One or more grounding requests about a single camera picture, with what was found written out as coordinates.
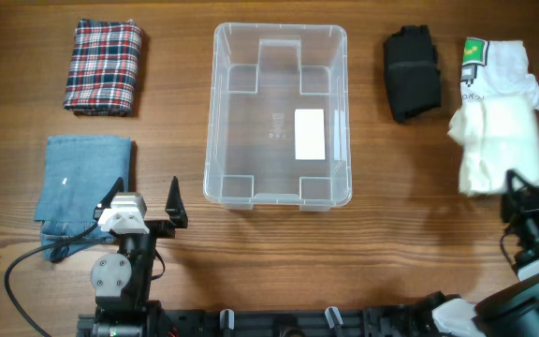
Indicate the red plaid shirt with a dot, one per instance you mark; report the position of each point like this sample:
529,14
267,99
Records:
103,69

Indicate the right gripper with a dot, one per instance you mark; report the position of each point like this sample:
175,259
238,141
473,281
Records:
517,208

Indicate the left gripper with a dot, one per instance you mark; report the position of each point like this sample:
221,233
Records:
166,228

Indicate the cream white cloth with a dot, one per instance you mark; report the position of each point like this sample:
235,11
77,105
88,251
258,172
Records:
497,134

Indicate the white printed t-shirt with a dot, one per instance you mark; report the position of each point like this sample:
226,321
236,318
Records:
492,68

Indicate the blue denim jeans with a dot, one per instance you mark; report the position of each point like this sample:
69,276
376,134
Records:
79,171

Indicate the clear plastic storage bin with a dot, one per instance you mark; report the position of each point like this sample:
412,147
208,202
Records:
261,74

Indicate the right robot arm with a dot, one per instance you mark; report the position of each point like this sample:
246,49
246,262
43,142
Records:
513,311

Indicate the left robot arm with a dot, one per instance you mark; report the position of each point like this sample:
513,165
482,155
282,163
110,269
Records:
122,281

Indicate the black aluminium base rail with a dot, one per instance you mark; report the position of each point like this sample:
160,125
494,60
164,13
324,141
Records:
387,321

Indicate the black garment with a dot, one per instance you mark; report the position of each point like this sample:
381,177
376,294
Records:
411,72

